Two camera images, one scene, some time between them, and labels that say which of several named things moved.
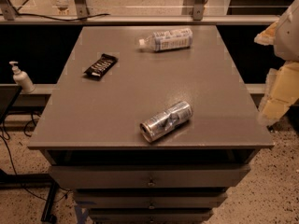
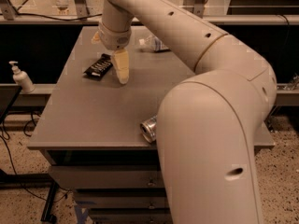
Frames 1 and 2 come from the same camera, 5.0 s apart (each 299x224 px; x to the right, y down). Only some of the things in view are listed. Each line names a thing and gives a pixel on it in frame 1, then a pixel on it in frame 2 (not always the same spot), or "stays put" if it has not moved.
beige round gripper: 288,35 → 114,39
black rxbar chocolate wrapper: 102,66 stays put
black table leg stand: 13,181 stays put
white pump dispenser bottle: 21,79 stays put
